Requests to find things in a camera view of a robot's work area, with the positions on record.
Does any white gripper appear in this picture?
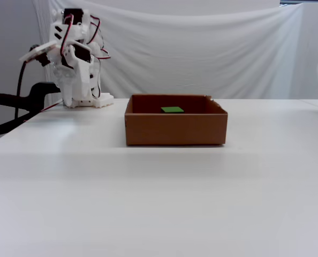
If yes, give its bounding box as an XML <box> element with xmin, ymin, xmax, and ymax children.
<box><xmin>53</xmin><ymin>40</ymin><xmax>95</xmax><ymax>107</ymax></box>

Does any green cube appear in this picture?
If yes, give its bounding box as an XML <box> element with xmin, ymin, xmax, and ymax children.
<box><xmin>160</xmin><ymin>106</ymin><xmax>185</xmax><ymax>114</ymax></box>

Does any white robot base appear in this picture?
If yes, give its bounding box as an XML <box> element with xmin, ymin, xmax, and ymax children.
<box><xmin>64</xmin><ymin>92</ymin><xmax>115</xmax><ymax>109</ymax></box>

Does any brown cardboard box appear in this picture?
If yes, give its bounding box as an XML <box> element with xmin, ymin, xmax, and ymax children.
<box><xmin>124</xmin><ymin>94</ymin><xmax>229</xmax><ymax>147</ymax></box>

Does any black table clamp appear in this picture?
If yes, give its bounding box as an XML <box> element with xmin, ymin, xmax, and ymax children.
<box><xmin>0</xmin><ymin>81</ymin><xmax>63</xmax><ymax>138</ymax></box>

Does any white cloth backdrop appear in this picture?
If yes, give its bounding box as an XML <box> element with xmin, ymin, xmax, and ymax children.
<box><xmin>32</xmin><ymin>0</ymin><xmax>318</xmax><ymax>100</ymax></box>

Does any red black base wire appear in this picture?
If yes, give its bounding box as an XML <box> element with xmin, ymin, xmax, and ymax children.
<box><xmin>40</xmin><ymin>97</ymin><xmax>65</xmax><ymax>113</ymax></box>

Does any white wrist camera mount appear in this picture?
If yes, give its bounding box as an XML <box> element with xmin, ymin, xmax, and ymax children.
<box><xmin>19</xmin><ymin>41</ymin><xmax>58</xmax><ymax>67</ymax></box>

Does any red black gripper servo wire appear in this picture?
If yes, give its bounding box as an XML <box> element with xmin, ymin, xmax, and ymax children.
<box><xmin>59</xmin><ymin>13</ymin><xmax>74</xmax><ymax>58</ymax></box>

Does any red black wrist servo wire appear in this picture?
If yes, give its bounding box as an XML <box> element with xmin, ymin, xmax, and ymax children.
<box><xmin>88</xmin><ymin>16</ymin><xmax>111</xmax><ymax>61</ymax></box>

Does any black camera cable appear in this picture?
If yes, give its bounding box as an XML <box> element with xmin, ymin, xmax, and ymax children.
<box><xmin>14</xmin><ymin>61</ymin><xmax>28</xmax><ymax>120</ymax></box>

